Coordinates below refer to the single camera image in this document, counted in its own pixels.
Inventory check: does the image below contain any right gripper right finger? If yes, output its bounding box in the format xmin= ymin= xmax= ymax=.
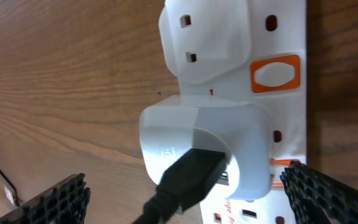
xmin=280 ymin=161 xmax=358 ymax=224

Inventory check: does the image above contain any white USB charger plug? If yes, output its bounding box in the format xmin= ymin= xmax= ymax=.
xmin=139 ymin=95 xmax=273 ymax=200

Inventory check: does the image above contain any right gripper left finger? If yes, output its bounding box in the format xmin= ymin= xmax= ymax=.
xmin=0 ymin=173 xmax=91 ymax=224

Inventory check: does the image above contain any black USB charging cable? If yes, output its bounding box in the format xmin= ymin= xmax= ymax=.
xmin=131 ymin=147 xmax=228 ymax=224

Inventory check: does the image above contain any white power strip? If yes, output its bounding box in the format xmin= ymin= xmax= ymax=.
xmin=153 ymin=1 xmax=307 ymax=223

